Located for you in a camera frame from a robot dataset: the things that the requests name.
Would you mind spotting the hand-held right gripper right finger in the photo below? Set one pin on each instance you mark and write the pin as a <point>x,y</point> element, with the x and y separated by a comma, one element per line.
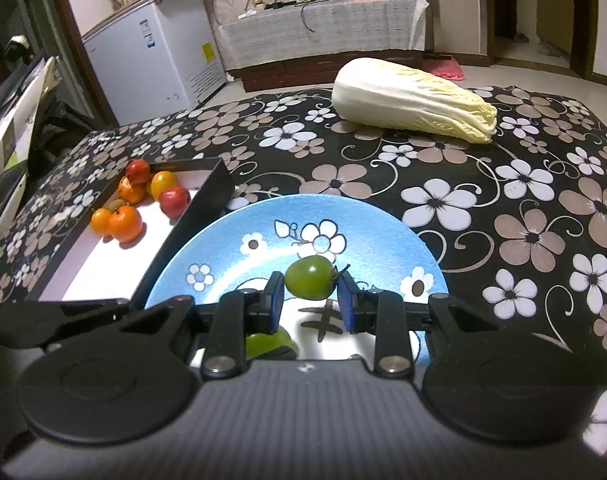
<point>346,307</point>

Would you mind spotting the green tomato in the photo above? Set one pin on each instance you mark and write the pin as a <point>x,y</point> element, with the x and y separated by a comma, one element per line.
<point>308,277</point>

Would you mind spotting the smooth orange fruit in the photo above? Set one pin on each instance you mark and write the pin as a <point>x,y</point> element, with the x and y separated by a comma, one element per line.
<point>101,222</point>

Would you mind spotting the white chest freezer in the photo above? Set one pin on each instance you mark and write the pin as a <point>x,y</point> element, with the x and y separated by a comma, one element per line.
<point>148,60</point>

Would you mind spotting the red apple-shaped fruit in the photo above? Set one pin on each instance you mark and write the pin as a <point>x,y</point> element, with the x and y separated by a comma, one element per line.
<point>175,202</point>

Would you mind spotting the wooden kitchen cabinet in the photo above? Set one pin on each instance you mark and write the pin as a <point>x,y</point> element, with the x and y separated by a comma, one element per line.
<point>553,10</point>

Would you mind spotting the pink slippers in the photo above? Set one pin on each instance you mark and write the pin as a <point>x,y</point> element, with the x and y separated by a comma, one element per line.
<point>446,67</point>

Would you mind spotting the white lace cloth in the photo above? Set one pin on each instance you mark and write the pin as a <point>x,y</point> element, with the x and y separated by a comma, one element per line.
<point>333,25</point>

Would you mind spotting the yellow tomato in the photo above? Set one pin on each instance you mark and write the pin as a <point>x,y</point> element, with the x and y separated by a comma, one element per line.
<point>163,184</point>

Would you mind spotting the napa cabbage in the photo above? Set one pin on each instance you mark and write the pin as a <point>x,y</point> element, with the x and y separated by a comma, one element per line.
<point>398,95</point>

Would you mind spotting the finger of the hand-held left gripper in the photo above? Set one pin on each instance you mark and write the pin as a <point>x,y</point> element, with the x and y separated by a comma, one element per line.
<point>58,317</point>

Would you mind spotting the blue floral plate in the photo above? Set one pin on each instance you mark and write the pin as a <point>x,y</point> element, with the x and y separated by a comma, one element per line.
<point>363,240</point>

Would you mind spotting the brown kiwi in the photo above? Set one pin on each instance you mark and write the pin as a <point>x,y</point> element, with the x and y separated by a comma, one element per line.
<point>117,205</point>

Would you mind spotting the light green fruit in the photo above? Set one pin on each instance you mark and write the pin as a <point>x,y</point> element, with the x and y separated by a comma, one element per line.
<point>271,345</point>

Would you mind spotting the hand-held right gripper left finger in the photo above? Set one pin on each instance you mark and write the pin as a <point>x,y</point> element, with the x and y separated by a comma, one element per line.
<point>276,306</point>

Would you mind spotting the white printed board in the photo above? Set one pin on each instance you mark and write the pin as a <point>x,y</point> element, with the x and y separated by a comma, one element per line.
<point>13,125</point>

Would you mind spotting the black shallow box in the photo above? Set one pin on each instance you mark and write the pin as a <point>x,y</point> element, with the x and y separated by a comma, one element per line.
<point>108,270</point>

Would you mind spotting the dark wooden cabinet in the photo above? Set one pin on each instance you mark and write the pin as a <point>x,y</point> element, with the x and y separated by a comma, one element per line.
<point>283,72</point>

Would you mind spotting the small tangerine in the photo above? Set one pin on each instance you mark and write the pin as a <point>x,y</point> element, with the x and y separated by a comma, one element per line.
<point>130,191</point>

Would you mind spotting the large tangerine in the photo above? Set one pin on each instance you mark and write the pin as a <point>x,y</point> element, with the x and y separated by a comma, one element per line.
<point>125,225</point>

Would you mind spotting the small red fruit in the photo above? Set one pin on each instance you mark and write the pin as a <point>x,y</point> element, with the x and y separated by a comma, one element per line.
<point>138,171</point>

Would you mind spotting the black floral tablecloth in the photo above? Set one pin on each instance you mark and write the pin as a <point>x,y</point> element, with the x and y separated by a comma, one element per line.
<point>483,185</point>

